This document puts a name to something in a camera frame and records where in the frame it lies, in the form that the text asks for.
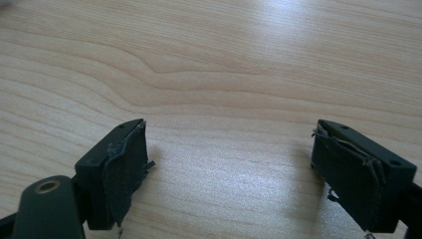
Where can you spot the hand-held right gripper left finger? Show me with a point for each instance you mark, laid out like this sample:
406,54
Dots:
112,176

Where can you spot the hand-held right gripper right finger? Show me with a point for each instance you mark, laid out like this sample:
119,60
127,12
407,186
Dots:
358,186

